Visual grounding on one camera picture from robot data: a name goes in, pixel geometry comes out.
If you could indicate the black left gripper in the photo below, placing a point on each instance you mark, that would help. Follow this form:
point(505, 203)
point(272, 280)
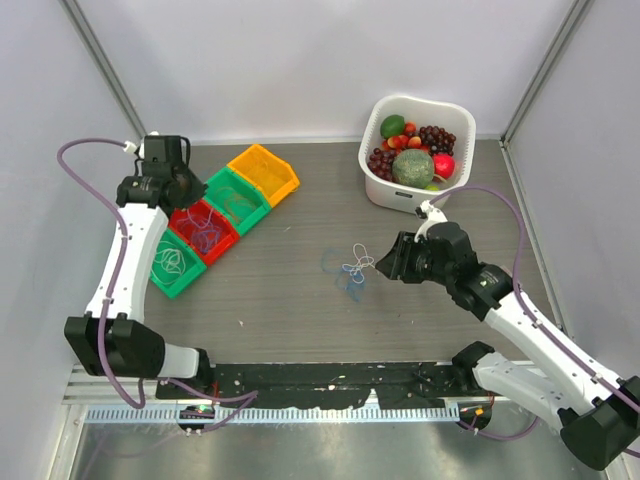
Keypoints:
point(197, 190)

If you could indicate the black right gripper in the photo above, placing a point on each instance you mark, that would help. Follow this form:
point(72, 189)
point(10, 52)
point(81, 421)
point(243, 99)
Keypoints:
point(397, 263)

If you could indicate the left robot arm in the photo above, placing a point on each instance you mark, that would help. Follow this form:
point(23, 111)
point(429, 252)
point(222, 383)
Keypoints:
point(110, 339)

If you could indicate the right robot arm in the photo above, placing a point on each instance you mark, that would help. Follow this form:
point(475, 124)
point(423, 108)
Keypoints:
point(595, 410)

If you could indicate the red plastic bin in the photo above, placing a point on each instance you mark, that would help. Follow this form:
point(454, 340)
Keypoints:
point(205, 230)

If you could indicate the green plastic bin beside yellow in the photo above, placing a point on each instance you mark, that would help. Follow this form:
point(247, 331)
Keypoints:
point(235, 198)

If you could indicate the white plastic fruit basket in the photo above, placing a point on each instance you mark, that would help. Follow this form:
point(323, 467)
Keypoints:
point(452, 117)

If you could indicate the green plastic bin at end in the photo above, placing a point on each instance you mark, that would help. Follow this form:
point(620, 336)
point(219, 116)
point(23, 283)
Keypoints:
point(175, 265)

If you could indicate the red apple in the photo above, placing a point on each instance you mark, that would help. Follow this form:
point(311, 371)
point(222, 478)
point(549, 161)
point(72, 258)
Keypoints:
point(444, 165)

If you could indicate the red and yellow peaches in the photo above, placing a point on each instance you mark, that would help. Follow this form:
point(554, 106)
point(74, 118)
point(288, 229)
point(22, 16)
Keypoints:
point(409, 139)

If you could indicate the dark purple grape bunch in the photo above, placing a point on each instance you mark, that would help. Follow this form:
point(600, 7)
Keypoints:
point(437, 140)

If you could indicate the green lime fruit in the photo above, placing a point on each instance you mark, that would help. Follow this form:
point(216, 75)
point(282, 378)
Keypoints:
point(392, 125)

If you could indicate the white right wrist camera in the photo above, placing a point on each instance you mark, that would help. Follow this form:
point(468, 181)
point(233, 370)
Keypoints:
point(430, 216)

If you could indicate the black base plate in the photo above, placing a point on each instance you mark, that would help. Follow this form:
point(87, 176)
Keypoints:
point(339, 386)

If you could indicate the aluminium frame post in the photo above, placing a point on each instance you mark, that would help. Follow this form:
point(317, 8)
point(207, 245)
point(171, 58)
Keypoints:
point(103, 64)
point(560, 42)

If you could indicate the white perforated cable duct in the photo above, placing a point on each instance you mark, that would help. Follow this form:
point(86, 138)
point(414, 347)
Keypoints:
point(184, 414)

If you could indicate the right aluminium frame post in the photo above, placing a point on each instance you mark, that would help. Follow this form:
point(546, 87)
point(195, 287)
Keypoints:
point(560, 42)

